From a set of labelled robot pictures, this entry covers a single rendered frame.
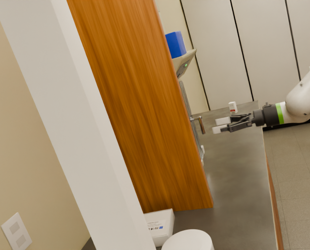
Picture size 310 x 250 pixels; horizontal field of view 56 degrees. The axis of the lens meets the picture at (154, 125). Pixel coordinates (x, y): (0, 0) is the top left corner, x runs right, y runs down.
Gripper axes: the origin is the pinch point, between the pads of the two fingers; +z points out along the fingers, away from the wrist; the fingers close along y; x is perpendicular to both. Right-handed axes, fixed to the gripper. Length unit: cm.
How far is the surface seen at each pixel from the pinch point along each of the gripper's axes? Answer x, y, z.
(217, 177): 20.9, 10.6, 3.9
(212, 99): 44, -286, 47
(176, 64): -33.7, 27.1, 4.1
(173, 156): -2.0, 34.4, 12.7
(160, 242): 20, 54, 19
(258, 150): 20.3, -12.3, -14.3
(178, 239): 7, 70, 5
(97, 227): -27, 113, -8
